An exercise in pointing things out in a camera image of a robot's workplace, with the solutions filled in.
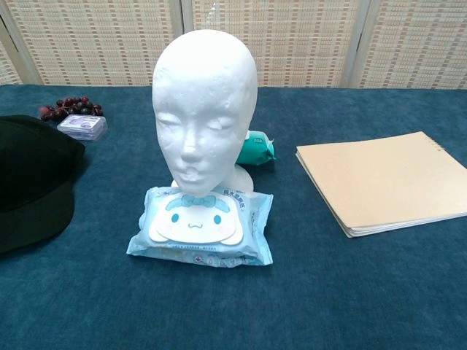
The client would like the blue felt table cover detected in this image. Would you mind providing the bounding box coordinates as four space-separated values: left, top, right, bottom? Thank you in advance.
0 84 467 350

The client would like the white mannequin head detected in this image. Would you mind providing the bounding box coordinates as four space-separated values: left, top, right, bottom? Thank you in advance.
151 30 257 194

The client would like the tan spiral notebook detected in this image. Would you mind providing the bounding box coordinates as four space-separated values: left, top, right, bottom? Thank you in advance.
295 131 467 239

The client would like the black baseball cap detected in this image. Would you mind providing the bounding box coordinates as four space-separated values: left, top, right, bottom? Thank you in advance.
0 114 86 255

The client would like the woven folding screen panel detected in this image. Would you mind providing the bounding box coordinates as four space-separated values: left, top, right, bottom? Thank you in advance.
180 0 369 88
0 21 28 85
0 0 185 87
346 0 467 89

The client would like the green wet wipes pack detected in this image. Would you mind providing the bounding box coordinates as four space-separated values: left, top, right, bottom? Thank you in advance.
235 129 277 167

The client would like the light blue wet wipes pack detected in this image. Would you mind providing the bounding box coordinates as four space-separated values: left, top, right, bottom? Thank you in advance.
126 184 274 268

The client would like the dark red grape bunch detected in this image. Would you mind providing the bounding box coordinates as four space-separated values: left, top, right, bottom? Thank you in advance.
38 96 104 123

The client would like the purple clear plastic box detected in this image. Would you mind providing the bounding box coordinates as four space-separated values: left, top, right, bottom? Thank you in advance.
56 113 109 142

